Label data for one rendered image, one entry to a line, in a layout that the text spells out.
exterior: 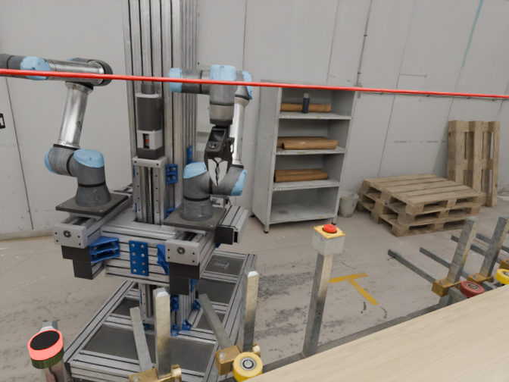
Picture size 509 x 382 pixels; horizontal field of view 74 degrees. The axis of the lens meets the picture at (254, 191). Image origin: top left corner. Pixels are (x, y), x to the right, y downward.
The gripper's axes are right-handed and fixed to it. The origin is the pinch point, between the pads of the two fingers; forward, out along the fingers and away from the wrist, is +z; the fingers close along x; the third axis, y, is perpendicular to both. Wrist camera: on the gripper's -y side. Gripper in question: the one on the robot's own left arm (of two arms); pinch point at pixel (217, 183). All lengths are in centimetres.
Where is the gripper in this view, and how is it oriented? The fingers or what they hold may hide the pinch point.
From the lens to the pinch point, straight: 107.9
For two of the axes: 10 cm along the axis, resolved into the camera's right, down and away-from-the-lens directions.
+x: -9.9, -1.2, 1.2
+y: 1.5, -3.4, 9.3
